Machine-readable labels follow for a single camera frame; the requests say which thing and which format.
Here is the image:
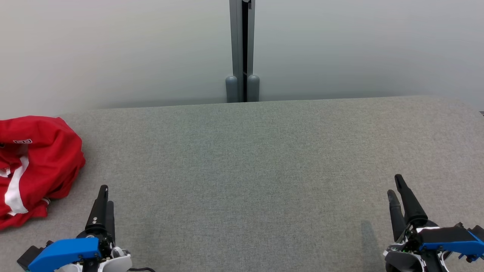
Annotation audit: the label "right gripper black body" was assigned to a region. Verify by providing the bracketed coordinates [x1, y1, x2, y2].
[383, 223, 430, 253]

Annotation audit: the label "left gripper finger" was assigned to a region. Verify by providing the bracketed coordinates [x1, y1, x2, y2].
[85, 184, 109, 232]
[107, 201, 116, 243]

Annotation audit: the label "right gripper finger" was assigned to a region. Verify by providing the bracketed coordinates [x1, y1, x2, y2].
[395, 174, 429, 229]
[387, 190, 406, 243]

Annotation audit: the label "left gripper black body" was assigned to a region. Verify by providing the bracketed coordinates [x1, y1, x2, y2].
[77, 227, 116, 262]

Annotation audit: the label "red pants with striped trim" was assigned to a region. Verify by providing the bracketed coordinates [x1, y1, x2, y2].
[0, 116, 86, 201]

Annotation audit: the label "grey partition post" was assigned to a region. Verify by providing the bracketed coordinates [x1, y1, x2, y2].
[226, 0, 260, 103]

